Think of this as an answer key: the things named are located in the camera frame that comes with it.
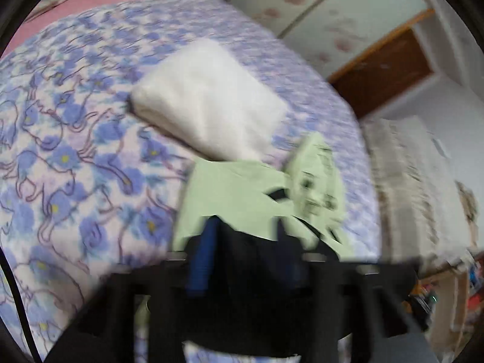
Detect floral sliding wardrobe doors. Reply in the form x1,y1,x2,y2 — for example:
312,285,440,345
224,0,432,79

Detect pink bed sheet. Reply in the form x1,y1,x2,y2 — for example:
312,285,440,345
1,0,122,56

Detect blue floral fleece blanket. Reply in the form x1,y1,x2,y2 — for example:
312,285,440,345
1,0,381,357

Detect beige cloth covered furniture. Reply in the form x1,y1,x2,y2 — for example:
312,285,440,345
363,116,473,275

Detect green and black jacket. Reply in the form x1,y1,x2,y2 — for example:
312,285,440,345
134,131,421,360

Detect white folded garment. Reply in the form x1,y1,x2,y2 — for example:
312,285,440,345
130,38,288,161

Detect brown wooden door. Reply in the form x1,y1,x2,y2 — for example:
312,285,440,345
330,29,432,119

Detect black cable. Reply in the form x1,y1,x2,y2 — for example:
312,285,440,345
0,248,43,363

